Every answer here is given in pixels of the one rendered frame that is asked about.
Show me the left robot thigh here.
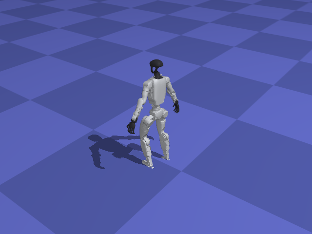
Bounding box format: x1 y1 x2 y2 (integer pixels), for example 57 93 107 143
139 115 154 146

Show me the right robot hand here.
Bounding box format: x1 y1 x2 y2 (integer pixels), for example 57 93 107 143
173 100 179 113

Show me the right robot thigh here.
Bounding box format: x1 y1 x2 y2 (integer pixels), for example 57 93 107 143
156 108 168 141

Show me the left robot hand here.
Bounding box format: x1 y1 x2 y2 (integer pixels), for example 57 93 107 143
127 118 138 134

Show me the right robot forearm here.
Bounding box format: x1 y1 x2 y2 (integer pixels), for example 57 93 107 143
170 91 178 103

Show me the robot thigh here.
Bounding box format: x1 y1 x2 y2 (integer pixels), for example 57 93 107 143
156 108 168 141
139 115 154 146

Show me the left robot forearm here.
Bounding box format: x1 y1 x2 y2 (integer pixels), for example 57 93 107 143
132 98 143 121

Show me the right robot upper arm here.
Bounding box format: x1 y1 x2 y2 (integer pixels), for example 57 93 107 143
164 76 174 94

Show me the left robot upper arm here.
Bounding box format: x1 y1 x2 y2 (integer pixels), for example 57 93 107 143
141 80 153 105

